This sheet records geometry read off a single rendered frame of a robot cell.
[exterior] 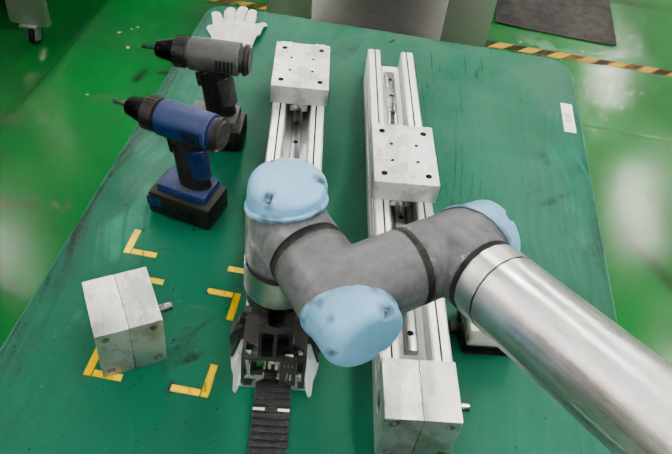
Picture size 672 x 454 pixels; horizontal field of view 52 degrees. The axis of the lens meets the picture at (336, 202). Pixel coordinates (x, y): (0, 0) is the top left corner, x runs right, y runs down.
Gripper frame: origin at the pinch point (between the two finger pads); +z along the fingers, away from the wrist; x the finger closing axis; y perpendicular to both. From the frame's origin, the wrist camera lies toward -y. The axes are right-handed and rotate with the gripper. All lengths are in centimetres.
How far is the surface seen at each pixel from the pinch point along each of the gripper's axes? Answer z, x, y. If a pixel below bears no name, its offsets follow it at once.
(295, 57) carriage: -2, -1, -71
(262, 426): 9.8, -1.0, 2.2
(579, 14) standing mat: 87, 140, -281
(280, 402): 9.4, 1.2, -1.3
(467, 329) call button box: 5.8, 28.1, -13.4
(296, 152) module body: 5, 0, -50
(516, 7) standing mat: 87, 107, -282
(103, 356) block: 5.4, -23.2, -4.2
